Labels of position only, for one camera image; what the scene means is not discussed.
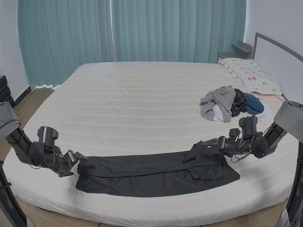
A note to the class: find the pile of clothes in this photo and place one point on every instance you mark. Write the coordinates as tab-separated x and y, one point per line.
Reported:
222	100

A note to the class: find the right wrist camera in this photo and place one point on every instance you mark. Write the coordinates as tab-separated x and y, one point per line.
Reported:
234	132

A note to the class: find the black T-shirt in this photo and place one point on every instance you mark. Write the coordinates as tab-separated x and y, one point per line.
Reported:
153	174

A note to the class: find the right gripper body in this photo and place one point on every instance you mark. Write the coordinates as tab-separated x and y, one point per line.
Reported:
228	145

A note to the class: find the blue-green curtain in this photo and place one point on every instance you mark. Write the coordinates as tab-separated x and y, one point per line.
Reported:
175	22
66	32

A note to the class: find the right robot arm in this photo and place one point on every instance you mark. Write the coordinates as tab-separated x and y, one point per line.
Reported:
272	136

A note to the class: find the black chest of drawers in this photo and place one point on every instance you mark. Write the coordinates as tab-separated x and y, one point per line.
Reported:
4	91

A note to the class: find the grey bedside table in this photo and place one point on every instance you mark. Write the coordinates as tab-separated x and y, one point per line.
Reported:
242	48

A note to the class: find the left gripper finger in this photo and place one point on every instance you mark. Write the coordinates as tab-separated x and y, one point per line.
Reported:
81	156

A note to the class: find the bed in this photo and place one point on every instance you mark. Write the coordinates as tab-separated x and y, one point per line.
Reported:
142	98

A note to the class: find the white printed pillow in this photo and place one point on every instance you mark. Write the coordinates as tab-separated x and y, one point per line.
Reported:
251	76

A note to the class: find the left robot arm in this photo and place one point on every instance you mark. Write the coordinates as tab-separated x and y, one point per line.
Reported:
19	145

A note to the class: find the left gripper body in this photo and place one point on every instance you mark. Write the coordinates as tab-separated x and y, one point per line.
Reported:
65	163

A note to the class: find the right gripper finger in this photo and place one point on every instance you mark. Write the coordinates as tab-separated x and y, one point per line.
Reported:
211	141
215	147

